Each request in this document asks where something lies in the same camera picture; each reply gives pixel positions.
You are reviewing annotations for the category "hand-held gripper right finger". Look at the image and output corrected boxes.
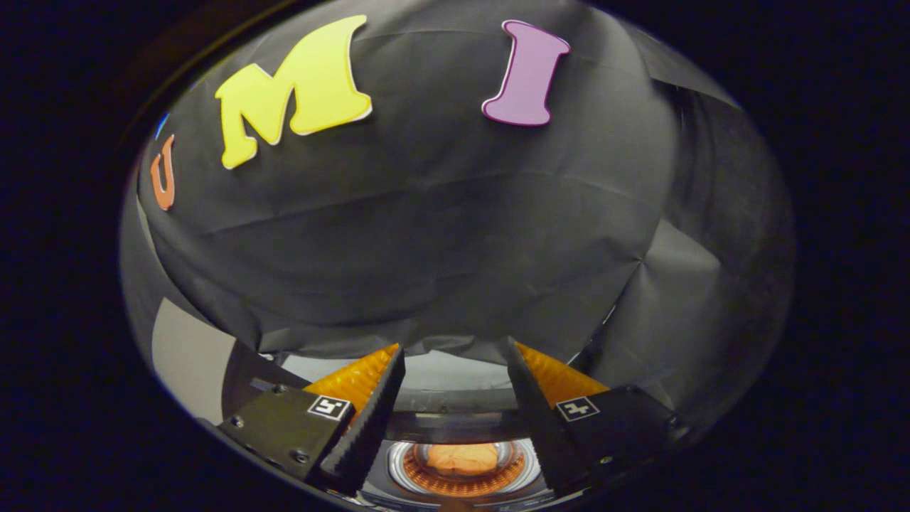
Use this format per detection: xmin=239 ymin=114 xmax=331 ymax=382
xmin=506 ymin=337 xmax=689 ymax=495

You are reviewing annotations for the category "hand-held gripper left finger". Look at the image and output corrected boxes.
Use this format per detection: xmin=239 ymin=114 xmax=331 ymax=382
xmin=217 ymin=344 xmax=406 ymax=496

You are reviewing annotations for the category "orange garment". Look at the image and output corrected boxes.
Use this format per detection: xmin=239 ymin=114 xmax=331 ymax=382
xmin=425 ymin=442 xmax=500 ymax=477

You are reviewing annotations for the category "grey washing machine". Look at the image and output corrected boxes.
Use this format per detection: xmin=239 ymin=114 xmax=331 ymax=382
xmin=355 ymin=409 xmax=562 ymax=510

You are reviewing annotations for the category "grey cabinet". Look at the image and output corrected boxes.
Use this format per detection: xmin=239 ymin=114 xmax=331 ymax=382
xmin=151 ymin=297 xmax=314 ymax=427

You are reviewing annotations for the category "black backdrop cloth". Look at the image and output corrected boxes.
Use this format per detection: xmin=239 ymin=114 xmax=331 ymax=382
xmin=119 ymin=0 xmax=796 ymax=427

